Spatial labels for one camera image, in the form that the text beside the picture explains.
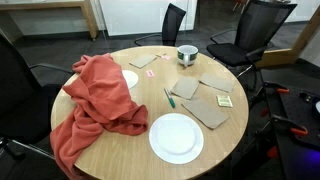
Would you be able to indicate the green capped white marker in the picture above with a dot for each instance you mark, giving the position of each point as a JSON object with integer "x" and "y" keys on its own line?
{"x": 170, "y": 100}

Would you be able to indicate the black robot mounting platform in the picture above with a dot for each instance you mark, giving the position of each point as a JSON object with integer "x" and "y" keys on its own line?
{"x": 296, "y": 133}

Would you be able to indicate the large white plate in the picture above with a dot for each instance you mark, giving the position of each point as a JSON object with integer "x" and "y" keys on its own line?
{"x": 176, "y": 138}

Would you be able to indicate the small tan packet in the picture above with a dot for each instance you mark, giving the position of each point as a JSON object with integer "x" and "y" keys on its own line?
{"x": 160, "y": 54}

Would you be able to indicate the small white plate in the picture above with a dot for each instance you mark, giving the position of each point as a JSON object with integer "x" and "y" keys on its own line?
{"x": 131, "y": 78}

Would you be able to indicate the white mug with green band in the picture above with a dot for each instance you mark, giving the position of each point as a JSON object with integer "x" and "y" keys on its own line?
{"x": 187, "y": 53}

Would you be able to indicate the yellow green tea packet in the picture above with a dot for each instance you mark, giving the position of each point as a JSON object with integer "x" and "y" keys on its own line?
{"x": 224, "y": 101}

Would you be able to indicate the orange fleece blanket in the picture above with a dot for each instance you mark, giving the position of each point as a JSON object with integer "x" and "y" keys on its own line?
{"x": 100, "y": 96}

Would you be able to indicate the wooden frame beam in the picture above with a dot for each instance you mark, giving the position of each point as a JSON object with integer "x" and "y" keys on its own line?
{"x": 296, "y": 43}

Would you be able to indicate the light wooden table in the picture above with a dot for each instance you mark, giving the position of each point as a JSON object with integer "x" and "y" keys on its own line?
{"x": 60, "y": 6}

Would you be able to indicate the pink sugar packet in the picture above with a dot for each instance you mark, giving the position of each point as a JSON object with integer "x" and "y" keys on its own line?
{"x": 165, "y": 57}
{"x": 150, "y": 73}

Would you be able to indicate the black mesh office chair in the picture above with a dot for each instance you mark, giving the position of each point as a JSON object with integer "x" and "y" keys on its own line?
{"x": 253, "y": 30}

